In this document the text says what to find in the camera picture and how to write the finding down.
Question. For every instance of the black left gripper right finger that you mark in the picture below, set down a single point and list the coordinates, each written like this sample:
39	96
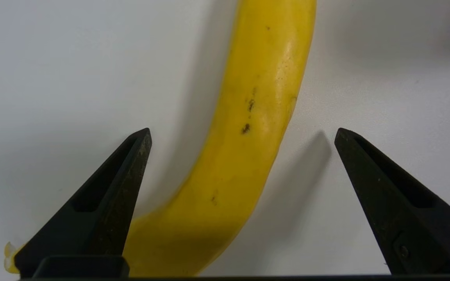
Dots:
400	218

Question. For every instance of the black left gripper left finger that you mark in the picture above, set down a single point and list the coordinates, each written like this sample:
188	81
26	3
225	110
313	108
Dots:
100	210

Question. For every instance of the yellow banana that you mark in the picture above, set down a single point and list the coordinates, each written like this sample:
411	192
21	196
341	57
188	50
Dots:
244	148

